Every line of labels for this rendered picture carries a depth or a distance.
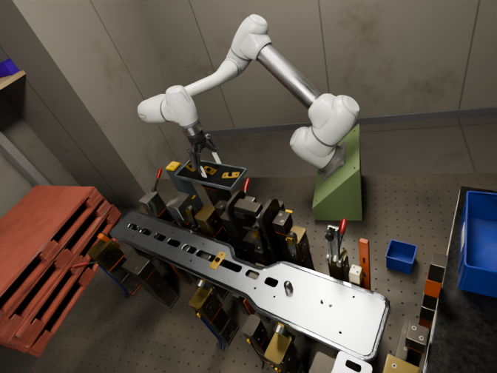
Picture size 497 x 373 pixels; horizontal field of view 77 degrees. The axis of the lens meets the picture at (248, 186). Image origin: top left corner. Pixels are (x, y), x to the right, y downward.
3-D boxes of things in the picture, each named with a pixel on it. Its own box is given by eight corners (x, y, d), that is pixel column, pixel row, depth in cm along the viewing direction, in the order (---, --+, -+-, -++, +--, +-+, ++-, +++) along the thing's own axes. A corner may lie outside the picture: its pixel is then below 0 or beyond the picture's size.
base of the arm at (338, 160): (322, 163, 184) (315, 158, 183) (347, 140, 167) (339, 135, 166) (319, 185, 172) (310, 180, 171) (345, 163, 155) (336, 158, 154)
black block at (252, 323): (257, 367, 126) (235, 338, 107) (268, 344, 131) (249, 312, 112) (268, 374, 123) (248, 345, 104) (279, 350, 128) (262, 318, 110)
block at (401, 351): (391, 388, 109) (394, 357, 90) (399, 354, 115) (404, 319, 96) (401, 392, 107) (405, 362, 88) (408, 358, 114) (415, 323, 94)
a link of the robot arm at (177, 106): (204, 113, 137) (180, 115, 143) (189, 80, 127) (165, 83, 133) (192, 126, 130) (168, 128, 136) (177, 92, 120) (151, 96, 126)
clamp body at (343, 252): (333, 306, 135) (325, 260, 112) (342, 287, 141) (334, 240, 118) (349, 312, 132) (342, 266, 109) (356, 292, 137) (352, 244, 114)
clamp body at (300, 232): (299, 288, 146) (283, 240, 122) (308, 269, 152) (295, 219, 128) (312, 293, 142) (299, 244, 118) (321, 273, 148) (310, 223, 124)
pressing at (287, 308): (103, 238, 165) (102, 237, 164) (133, 208, 177) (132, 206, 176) (373, 367, 90) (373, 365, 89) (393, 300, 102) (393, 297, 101)
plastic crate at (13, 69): (25, 61, 269) (16, 49, 262) (42, 57, 261) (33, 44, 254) (-5, 79, 248) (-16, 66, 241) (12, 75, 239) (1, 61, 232)
